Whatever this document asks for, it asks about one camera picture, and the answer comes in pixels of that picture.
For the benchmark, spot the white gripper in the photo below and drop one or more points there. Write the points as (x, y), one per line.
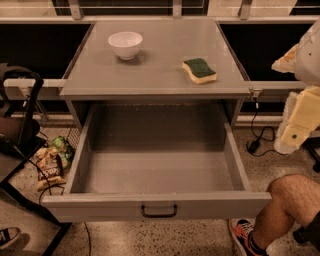
(309, 60)

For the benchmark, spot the green yellow sponge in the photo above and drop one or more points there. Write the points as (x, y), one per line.
(199, 71)

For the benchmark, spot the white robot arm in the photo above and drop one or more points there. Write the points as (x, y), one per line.
(307, 62)

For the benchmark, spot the grey open top drawer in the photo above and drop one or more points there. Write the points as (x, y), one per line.
(157, 156)

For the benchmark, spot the person's bare leg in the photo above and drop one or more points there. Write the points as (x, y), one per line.
(295, 198)

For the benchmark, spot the grey metal cabinet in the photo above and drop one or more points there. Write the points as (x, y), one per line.
(156, 71)

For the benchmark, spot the white ceramic bowl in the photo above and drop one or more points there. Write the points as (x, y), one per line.
(126, 45)

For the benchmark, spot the green snack bag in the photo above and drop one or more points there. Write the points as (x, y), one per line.
(65, 151)

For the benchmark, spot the brown chips bag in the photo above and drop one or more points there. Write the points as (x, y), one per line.
(50, 168)

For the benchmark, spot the black white sneaker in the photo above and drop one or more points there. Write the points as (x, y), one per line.
(8, 236)

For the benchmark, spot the black drawer handle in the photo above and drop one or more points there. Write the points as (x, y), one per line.
(159, 213)

